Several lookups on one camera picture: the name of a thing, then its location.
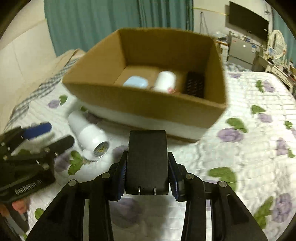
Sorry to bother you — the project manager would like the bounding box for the white dressing table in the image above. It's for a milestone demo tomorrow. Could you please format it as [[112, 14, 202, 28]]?
[[251, 55, 295, 94]]

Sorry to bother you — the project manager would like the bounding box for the black remote in box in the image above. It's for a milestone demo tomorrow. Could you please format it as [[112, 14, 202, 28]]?
[[185, 71, 205, 98]]

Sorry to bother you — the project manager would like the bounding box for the black wall television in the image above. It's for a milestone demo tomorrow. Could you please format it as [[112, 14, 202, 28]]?
[[228, 1, 269, 41]]

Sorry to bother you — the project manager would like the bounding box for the black power adapter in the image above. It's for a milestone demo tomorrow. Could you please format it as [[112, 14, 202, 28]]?
[[125, 130, 169, 195]]

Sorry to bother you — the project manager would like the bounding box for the silver mini fridge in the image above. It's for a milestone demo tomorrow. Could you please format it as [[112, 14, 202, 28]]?
[[227, 37, 255, 70]]

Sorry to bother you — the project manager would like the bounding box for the white bottle red cap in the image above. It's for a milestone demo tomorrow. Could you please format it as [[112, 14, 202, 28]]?
[[152, 71, 176, 93]]

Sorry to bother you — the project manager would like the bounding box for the white oval vanity mirror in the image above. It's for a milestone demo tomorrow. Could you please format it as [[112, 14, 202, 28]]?
[[267, 30, 287, 58]]

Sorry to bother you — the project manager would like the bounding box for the white spray bottle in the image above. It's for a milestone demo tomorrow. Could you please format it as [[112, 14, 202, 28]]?
[[68, 110, 110, 161]]

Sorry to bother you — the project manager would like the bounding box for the person's hand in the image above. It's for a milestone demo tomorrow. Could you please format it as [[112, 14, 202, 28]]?
[[0, 199, 28, 217]]

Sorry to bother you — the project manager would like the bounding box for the grey checked bed sheet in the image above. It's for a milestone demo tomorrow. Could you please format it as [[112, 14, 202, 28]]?
[[4, 58, 79, 131]]

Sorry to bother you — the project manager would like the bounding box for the teal window curtain right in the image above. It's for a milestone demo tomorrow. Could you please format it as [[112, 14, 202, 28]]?
[[273, 9, 295, 67]]

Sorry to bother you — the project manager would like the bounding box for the brown cardboard box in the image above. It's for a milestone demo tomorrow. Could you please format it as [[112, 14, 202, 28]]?
[[63, 28, 227, 142]]

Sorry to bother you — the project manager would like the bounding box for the cream pillow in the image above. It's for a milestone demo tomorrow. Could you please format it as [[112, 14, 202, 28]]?
[[1, 49, 85, 131]]

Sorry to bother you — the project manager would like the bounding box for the light blue earbud case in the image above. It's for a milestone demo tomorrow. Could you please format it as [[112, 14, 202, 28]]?
[[123, 75, 149, 88]]

